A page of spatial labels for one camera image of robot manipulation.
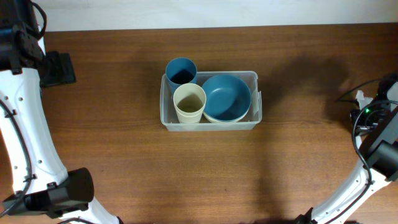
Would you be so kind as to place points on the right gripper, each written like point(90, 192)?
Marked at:
point(360, 128)

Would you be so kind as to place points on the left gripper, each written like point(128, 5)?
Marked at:
point(64, 70)

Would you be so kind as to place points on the blue cup back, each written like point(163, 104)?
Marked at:
point(170, 87)

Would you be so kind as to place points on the blue cup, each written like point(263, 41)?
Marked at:
point(180, 73)
point(170, 87)

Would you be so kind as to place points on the blue cup front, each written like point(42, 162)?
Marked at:
point(180, 73)

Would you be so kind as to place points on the cream cup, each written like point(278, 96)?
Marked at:
point(189, 100)
point(189, 119)

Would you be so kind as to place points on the blue bowl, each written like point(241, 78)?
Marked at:
point(224, 91)

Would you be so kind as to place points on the clear plastic container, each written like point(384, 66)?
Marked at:
point(168, 115)

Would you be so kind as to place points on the cream bowl front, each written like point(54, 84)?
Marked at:
point(213, 120)

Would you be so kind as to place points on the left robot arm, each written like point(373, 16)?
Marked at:
point(41, 183)

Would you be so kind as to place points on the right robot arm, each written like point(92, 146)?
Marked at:
point(374, 138)

